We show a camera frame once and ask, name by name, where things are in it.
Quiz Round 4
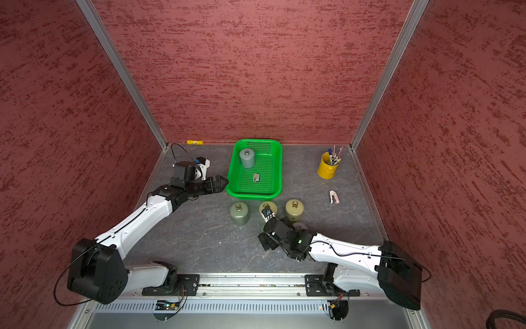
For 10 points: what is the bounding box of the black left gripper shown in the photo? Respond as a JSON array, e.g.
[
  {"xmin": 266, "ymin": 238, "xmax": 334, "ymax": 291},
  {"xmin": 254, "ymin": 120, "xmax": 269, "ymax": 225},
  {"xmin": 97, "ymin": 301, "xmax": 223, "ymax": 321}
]
[{"xmin": 185, "ymin": 175, "xmax": 229, "ymax": 197}]

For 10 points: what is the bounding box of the beige tea canister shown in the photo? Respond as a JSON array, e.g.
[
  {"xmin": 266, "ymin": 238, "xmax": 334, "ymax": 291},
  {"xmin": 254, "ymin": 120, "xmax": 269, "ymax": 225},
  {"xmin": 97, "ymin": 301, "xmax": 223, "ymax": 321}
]
[{"xmin": 259, "ymin": 201, "xmax": 278, "ymax": 219}]

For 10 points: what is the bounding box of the yellow-green tea canister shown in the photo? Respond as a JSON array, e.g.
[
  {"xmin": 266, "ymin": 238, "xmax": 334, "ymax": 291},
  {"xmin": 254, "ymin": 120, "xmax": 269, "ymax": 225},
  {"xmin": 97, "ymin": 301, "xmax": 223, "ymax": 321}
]
[{"xmin": 286, "ymin": 199, "xmax": 304, "ymax": 222}]

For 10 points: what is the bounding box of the green tea canister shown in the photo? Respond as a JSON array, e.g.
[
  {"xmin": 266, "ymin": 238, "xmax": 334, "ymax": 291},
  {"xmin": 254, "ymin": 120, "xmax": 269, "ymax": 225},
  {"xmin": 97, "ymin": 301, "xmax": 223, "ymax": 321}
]
[{"xmin": 230, "ymin": 202, "xmax": 249, "ymax": 226}]

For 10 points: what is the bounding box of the grey tea canister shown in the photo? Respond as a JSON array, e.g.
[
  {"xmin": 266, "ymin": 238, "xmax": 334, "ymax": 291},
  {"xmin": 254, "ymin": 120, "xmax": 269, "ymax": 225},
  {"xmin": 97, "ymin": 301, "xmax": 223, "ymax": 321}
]
[{"xmin": 239, "ymin": 148, "xmax": 256, "ymax": 169}]

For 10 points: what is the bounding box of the grey-green tea canister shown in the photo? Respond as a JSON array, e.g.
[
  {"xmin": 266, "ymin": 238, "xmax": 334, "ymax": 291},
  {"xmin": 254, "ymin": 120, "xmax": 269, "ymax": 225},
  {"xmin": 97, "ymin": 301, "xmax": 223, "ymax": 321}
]
[{"xmin": 293, "ymin": 222, "xmax": 308, "ymax": 231}]

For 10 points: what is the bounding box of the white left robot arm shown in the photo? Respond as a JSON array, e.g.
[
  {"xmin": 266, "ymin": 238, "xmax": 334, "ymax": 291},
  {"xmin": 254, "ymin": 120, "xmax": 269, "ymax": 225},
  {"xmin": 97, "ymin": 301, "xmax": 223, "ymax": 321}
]
[{"xmin": 65, "ymin": 175, "xmax": 229, "ymax": 304}]

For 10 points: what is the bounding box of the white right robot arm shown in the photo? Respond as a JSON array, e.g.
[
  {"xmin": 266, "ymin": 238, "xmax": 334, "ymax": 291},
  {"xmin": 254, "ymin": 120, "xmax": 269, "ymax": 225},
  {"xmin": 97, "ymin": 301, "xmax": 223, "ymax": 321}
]
[{"xmin": 258, "ymin": 216, "xmax": 424, "ymax": 311}]

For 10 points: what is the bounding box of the green plastic basket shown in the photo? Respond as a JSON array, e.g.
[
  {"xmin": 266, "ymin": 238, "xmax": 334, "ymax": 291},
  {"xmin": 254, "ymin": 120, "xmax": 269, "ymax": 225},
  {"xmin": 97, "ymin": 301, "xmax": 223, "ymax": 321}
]
[{"xmin": 226, "ymin": 138, "xmax": 283, "ymax": 201}]

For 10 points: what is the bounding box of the yellow marker pen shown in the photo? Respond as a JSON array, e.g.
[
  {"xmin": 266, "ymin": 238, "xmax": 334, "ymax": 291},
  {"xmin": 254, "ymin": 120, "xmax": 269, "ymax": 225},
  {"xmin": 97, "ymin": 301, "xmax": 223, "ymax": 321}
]
[{"xmin": 186, "ymin": 140, "xmax": 204, "ymax": 145}]

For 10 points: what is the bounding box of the white stapler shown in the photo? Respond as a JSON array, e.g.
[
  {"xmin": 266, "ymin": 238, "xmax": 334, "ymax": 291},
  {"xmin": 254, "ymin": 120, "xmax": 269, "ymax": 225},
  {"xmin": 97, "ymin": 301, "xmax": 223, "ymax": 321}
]
[{"xmin": 330, "ymin": 190, "xmax": 340, "ymax": 204}]

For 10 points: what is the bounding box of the yellow metal pencil bucket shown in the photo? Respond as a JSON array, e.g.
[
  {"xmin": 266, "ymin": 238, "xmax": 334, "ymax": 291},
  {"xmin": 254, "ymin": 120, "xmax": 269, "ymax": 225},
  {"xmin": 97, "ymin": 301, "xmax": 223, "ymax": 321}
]
[{"xmin": 317, "ymin": 152, "xmax": 339, "ymax": 180}]

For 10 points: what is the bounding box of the bundle of pencils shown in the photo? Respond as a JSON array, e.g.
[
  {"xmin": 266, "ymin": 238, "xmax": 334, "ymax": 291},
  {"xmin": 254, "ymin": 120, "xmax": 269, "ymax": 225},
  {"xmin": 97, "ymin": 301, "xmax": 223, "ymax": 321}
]
[{"xmin": 327, "ymin": 145, "xmax": 343, "ymax": 166}]

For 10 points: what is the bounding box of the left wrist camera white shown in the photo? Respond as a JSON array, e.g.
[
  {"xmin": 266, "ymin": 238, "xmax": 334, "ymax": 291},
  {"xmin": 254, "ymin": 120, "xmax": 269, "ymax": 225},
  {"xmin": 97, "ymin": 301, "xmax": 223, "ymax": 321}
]
[{"xmin": 195, "ymin": 157, "xmax": 210, "ymax": 180}]

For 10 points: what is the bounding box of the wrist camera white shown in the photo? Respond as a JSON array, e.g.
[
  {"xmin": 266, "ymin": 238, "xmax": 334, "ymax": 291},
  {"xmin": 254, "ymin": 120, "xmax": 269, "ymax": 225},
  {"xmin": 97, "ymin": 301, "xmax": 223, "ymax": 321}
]
[
  {"xmin": 261, "ymin": 206, "xmax": 275, "ymax": 222},
  {"xmin": 195, "ymin": 157, "xmax": 210, "ymax": 180}
]

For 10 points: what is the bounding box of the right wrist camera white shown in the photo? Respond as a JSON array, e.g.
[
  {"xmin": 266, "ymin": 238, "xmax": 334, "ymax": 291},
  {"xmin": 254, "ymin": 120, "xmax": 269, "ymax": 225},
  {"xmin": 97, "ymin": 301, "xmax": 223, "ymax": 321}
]
[{"xmin": 261, "ymin": 206, "xmax": 275, "ymax": 222}]

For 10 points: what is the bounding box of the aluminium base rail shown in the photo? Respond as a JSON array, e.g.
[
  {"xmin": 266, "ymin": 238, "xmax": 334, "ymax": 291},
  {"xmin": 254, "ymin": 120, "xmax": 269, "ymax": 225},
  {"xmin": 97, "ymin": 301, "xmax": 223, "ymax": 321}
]
[{"xmin": 67, "ymin": 272, "xmax": 430, "ymax": 329}]

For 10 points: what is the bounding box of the aluminium corner post left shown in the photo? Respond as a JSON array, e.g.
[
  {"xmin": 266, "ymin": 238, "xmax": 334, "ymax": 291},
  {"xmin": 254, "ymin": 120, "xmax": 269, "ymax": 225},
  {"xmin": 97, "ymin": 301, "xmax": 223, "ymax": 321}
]
[{"xmin": 76, "ymin": 0, "xmax": 168, "ymax": 152}]

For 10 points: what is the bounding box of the aluminium corner post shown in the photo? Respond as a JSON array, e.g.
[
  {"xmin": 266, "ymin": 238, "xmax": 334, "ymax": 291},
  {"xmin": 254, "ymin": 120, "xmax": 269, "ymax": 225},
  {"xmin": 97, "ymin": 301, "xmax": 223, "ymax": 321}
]
[
  {"xmin": 350, "ymin": 0, "xmax": 429, "ymax": 152},
  {"xmin": 76, "ymin": 0, "xmax": 168, "ymax": 152}
]

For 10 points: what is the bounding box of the black cable bottom right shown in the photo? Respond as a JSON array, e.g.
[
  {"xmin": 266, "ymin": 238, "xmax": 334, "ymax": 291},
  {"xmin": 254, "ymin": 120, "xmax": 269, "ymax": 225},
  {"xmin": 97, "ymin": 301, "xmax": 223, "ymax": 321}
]
[{"xmin": 485, "ymin": 309, "xmax": 526, "ymax": 329}]

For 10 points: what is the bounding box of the aluminium corner post right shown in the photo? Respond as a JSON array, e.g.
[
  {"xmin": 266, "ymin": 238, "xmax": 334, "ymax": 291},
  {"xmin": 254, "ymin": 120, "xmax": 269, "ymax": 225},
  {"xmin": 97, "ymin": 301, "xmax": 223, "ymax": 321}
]
[{"xmin": 350, "ymin": 0, "xmax": 429, "ymax": 152}]

